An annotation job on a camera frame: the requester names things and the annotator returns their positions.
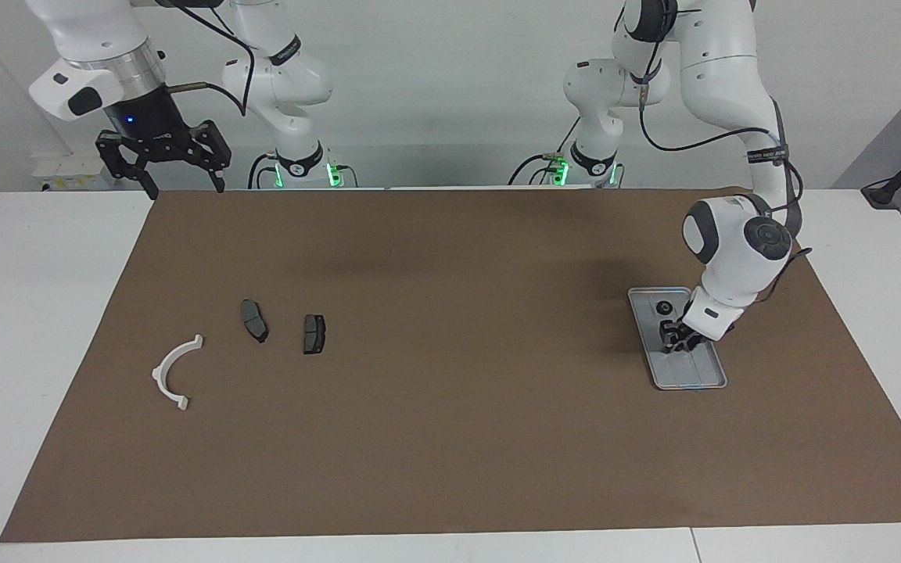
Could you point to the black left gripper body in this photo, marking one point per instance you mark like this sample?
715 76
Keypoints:
693 336

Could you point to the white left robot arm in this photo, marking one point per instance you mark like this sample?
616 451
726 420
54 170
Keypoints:
732 258

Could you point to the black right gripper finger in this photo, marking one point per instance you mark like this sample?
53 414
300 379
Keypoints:
217 160
147 182

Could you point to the white curved plastic bracket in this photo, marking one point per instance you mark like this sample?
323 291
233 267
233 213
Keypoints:
159 374

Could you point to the large black bearing gear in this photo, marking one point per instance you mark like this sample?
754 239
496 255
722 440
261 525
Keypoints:
663 307

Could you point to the silver metal tray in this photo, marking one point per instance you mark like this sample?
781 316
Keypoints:
693 375

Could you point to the brown table mat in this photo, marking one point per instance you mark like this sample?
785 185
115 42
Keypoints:
450 438

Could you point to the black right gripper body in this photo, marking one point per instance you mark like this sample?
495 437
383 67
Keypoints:
145 121

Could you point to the rectangular dark brake pad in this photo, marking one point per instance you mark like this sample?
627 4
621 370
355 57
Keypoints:
314 335

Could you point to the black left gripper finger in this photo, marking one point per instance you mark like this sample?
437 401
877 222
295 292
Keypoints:
668 332
683 349

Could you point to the curved dark brake pad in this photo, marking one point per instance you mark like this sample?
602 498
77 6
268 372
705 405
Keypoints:
253 319

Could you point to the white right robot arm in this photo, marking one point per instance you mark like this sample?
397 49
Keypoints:
91 31

